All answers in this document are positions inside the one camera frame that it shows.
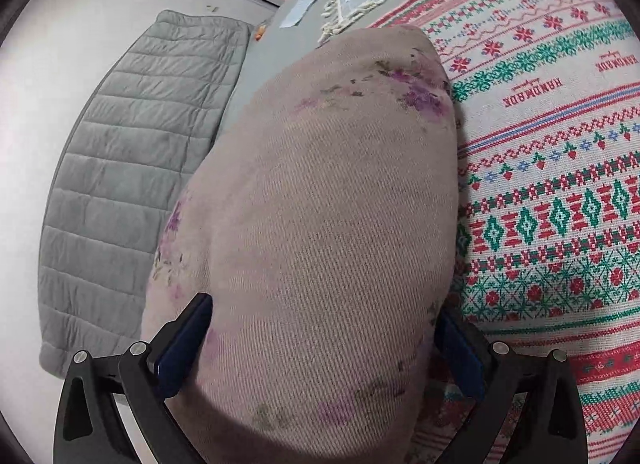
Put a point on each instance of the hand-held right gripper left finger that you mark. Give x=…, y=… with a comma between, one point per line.
x=180, y=344

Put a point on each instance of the red green patterned blanket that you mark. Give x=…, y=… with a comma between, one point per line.
x=545, y=169

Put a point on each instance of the grey quilted mat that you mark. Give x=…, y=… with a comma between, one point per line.
x=130, y=144

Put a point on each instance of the floral padded jacket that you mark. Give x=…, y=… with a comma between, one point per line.
x=325, y=224

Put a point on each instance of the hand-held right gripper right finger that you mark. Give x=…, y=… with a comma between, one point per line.
x=462, y=359

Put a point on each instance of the small orange object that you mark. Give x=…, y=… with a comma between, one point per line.
x=259, y=33

